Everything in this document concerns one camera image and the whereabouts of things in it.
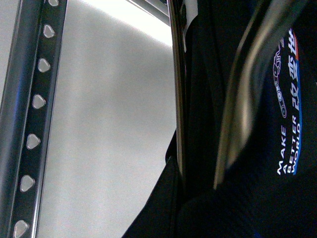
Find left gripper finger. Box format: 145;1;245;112
213;0;308;189

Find gold metal clothes hanger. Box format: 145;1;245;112
167;0;186;184

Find black printed t-shirt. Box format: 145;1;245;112
124;0;317;238

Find perforated metal hanging rail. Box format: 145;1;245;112
0;0;67;238

